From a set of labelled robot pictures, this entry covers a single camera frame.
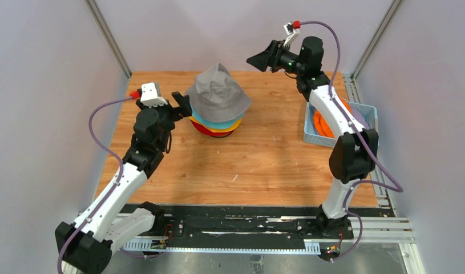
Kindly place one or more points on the aluminium frame rail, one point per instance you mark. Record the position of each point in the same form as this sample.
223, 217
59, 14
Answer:
369, 225

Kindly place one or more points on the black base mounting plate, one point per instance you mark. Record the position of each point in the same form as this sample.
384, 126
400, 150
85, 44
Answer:
242, 227

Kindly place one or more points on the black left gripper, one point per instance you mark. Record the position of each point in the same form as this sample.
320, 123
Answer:
182, 110

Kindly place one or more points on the grey hat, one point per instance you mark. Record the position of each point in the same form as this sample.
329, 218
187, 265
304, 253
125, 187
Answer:
216, 96

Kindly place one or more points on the yellow bucket hat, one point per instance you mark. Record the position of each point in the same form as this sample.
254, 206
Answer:
234, 125

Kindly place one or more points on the light blue plastic basket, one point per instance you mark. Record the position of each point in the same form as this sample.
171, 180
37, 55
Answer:
311, 136

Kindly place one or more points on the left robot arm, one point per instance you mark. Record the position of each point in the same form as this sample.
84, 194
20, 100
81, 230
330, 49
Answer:
126, 170

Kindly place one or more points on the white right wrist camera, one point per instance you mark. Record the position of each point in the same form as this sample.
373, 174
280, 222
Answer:
292, 29

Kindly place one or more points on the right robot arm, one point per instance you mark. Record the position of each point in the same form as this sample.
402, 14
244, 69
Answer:
355, 146

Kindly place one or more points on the red bucket hat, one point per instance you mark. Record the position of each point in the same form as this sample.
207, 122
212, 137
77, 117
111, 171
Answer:
203, 130

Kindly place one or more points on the light blue bucket hat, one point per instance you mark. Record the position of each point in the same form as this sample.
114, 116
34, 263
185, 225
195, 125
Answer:
216, 125

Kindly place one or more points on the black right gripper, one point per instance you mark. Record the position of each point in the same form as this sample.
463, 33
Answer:
269, 57

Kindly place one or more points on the orange hat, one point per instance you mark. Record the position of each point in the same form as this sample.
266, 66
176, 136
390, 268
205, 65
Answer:
320, 124

